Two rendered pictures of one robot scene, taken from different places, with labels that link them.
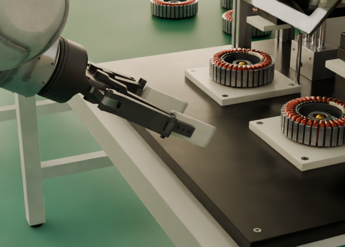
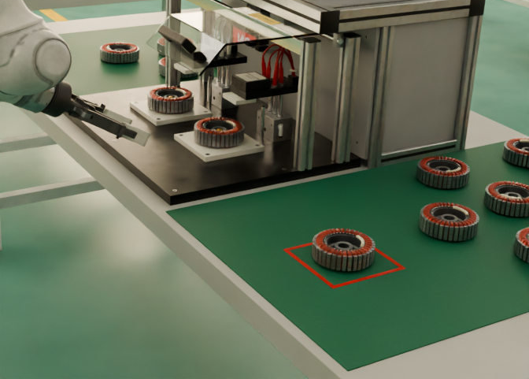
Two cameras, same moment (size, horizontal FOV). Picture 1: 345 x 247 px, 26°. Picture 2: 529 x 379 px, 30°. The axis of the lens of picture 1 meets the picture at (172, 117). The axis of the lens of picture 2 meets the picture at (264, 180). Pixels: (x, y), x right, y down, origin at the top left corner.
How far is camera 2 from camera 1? 111 cm
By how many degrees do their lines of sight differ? 9
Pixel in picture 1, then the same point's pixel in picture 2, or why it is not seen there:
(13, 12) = (46, 64)
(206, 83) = (145, 111)
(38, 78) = (44, 101)
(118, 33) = (75, 75)
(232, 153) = (162, 153)
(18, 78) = (32, 101)
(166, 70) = (116, 102)
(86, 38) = not seen: hidden behind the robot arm
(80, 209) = (33, 239)
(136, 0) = (87, 48)
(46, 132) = not seen: outside the picture
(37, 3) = (57, 60)
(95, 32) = not seen: hidden behind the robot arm
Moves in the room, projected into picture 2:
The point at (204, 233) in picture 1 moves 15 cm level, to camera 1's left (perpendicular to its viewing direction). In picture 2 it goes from (143, 195) to (68, 196)
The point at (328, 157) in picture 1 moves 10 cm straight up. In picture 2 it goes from (223, 153) to (223, 109)
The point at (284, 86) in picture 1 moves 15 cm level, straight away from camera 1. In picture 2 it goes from (201, 113) to (205, 92)
